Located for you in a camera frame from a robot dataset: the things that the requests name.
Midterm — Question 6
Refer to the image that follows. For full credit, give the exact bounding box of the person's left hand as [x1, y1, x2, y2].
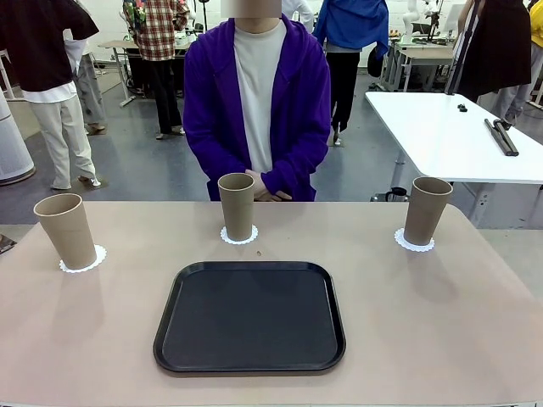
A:
[244, 169, 272, 195]

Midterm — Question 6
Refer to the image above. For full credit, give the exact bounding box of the person's right hand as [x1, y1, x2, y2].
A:
[254, 190, 294, 203]

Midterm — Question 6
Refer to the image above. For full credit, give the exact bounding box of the brown paper cup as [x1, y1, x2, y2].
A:
[217, 172, 256, 243]
[32, 192, 98, 270]
[402, 176, 454, 248]

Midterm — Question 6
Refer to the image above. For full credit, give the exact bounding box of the white doily coaster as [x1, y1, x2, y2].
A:
[393, 226, 436, 254]
[58, 244, 108, 275]
[219, 224, 260, 246]

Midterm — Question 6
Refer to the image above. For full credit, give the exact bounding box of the person's left forearm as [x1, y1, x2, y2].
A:
[262, 143, 327, 192]

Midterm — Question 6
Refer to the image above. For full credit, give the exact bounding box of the person in purple hoodie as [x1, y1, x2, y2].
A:
[182, 0, 332, 203]

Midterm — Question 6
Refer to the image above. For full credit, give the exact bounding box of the black plastic tray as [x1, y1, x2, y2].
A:
[152, 260, 347, 374]

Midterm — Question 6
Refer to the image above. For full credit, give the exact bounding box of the person in white shirt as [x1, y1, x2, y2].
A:
[282, 0, 315, 39]

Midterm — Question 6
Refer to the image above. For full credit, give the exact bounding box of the person in plaid shirt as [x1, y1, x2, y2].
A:
[122, 0, 190, 140]

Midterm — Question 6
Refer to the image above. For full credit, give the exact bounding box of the person in blue jacket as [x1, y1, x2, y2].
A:
[312, 0, 390, 148]

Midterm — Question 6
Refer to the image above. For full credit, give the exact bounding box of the white table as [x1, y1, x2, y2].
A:
[364, 91, 543, 230]

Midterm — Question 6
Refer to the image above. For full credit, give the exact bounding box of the person in grey trousers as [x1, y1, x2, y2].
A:
[63, 37, 107, 136]

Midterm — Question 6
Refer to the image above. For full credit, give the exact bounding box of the wooden desk with white legs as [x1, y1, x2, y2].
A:
[98, 40, 141, 107]

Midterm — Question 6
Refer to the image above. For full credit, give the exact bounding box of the grey desk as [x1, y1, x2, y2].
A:
[379, 40, 457, 92]

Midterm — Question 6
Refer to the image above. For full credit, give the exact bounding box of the folded black tripod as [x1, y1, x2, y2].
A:
[484, 118, 519, 157]

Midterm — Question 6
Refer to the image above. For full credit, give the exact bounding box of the person in dark brown top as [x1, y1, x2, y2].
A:
[0, 0, 103, 191]

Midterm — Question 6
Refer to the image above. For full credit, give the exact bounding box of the person in black coat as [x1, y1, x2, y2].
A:
[456, 0, 534, 128]

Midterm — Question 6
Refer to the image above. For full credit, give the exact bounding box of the person in yellow top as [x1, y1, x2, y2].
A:
[528, 0, 543, 107]

